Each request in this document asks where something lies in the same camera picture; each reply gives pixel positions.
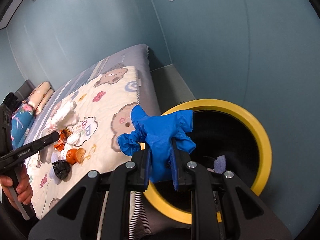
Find whole orange tangerine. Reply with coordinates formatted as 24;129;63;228
66;148;77;165

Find purple foam net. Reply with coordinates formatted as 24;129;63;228
207;155;226;174

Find blue rubber glove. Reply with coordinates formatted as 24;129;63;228
117;105;196;189

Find person's left hand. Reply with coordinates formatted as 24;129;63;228
1;164;33;211

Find white tissue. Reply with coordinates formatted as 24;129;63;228
50;101;80;129
66;133;80;145

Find yellow rimmed black trash bin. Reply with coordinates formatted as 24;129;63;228
139;99;273;225

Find blue floral folded quilt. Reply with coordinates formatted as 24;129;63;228
11;103;35;150

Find peach folded quilt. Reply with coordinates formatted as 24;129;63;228
26;81;54;116

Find cream bear print quilt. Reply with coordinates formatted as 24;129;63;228
25;66;139;218

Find black folded clothing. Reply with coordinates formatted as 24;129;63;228
3;92;22;112

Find grey bed headboard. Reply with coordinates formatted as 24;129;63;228
14;80;35;101

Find orange snack wrapper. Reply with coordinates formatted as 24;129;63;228
54;127;72;152

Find small black plastic bag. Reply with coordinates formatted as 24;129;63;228
53;160;71;180

